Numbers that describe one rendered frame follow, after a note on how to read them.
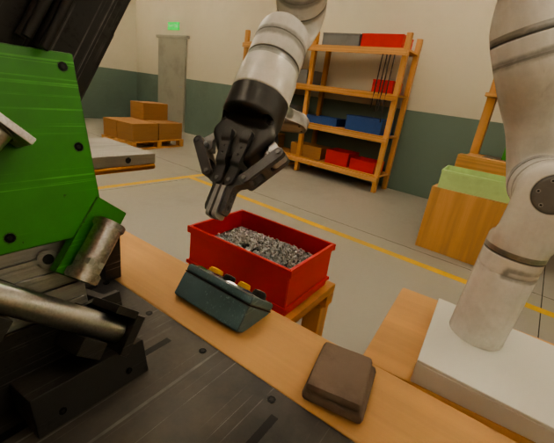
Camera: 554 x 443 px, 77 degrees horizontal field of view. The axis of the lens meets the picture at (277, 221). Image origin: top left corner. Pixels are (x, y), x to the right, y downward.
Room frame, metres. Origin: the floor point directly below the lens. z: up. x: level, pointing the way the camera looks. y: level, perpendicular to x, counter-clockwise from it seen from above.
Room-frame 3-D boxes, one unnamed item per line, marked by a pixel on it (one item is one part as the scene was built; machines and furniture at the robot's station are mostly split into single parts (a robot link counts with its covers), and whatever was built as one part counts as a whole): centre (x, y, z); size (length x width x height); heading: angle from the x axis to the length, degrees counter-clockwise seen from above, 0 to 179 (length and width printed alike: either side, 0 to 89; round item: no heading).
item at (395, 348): (0.55, -0.39, 0.83); 0.32 x 0.32 x 0.04; 61
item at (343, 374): (0.37, -0.12, 0.91); 0.10 x 0.08 x 0.03; 158
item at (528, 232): (0.55, -0.41, 1.14); 0.09 x 0.09 x 0.17; 71
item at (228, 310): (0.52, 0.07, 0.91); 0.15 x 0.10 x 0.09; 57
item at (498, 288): (0.55, -0.40, 0.98); 0.09 x 0.09 x 0.17; 56
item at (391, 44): (6.25, -0.33, 1.10); 3.01 x 0.55 x 2.20; 54
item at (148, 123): (6.52, 2.68, 0.37); 1.20 x 0.80 x 0.74; 152
